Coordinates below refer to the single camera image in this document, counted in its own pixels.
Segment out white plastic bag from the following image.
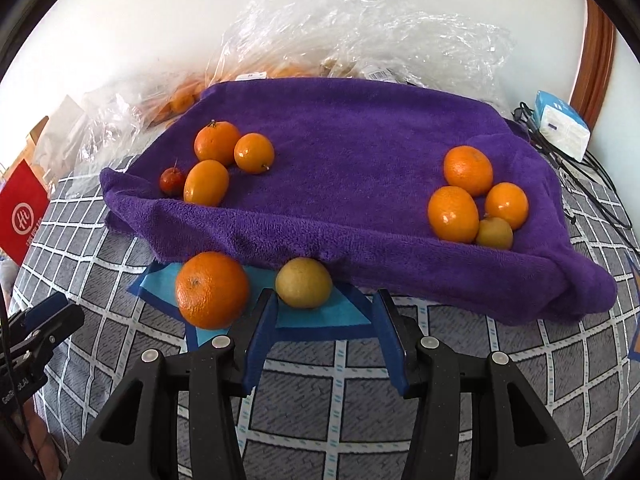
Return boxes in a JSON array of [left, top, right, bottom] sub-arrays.
[[30, 95, 86, 171]]

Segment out big round orange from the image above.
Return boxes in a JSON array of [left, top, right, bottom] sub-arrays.
[[175, 251, 251, 331]]

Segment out small round orange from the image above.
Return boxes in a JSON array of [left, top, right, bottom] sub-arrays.
[[484, 182, 530, 231]]

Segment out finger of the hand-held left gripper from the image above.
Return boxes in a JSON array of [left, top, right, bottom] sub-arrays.
[[27, 306, 85, 361], [24, 294, 68, 331]]

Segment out small red fruit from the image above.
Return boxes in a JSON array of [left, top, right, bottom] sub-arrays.
[[159, 160, 188, 196]]

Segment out clear plastic bag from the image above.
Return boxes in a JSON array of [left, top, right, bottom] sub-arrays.
[[205, 0, 401, 86], [65, 75, 211, 196], [325, 5, 516, 111]]

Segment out black cables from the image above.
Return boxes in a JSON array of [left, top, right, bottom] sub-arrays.
[[510, 102, 640, 251]]

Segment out red paper bag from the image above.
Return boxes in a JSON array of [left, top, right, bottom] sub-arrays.
[[0, 166, 52, 267]]

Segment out purple towel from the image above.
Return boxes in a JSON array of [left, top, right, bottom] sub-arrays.
[[99, 76, 618, 328]]

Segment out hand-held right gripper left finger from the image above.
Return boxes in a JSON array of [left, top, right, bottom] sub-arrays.
[[62, 287, 279, 480]]

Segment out blue plate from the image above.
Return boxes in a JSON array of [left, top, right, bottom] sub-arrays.
[[126, 260, 386, 353]]

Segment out brown wooden door frame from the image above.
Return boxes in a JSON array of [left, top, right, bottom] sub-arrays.
[[570, 0, 616, 128]]

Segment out large oval orange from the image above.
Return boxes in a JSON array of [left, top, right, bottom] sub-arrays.
[[427, 186, 480, 244]]

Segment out orange with green stem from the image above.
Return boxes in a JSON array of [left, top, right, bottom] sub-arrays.
[[194, 120, 242, 167]]

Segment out green-yellow round fruit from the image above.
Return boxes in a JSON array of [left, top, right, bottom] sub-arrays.
[[275, 257, 334, 309]]

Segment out grey checked blanket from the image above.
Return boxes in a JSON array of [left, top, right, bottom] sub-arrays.
[[10, 155, 640, 480]]

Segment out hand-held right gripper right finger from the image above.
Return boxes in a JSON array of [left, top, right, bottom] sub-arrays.
[[372, 288, 586, 480]]

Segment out cardboard box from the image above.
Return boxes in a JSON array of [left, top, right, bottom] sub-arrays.
[[27, 117, 51, 161]]

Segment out white blue tissue packet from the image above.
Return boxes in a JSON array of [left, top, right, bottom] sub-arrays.
[[532, 91, 591, 162]]

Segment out small yellow round fruit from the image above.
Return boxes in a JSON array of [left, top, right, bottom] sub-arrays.
[[475, 217, 514, 251]]

